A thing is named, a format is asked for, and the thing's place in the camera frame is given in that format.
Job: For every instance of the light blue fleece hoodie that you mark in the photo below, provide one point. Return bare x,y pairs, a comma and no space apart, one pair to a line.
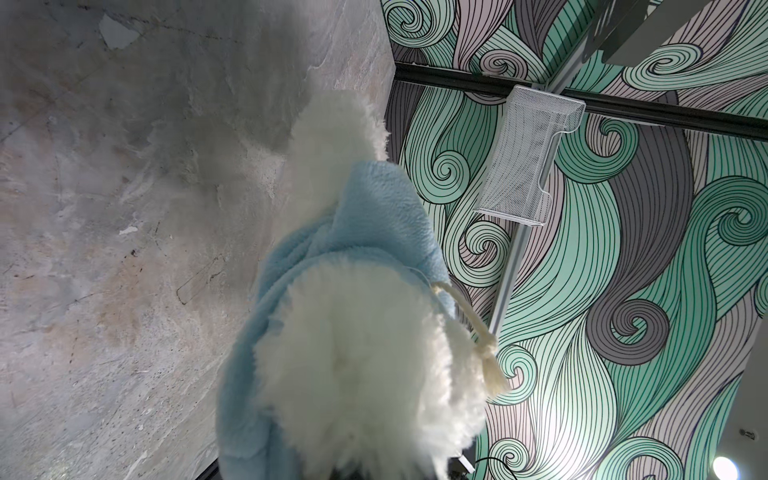
251,444

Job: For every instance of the white teddy bear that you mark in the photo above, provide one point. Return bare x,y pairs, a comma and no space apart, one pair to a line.
365,369

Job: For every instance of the aluminium rail right wall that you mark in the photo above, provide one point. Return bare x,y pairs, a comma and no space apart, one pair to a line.
507,283

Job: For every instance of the clear plastic wall bin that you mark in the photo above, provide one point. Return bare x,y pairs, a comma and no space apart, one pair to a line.
533,123

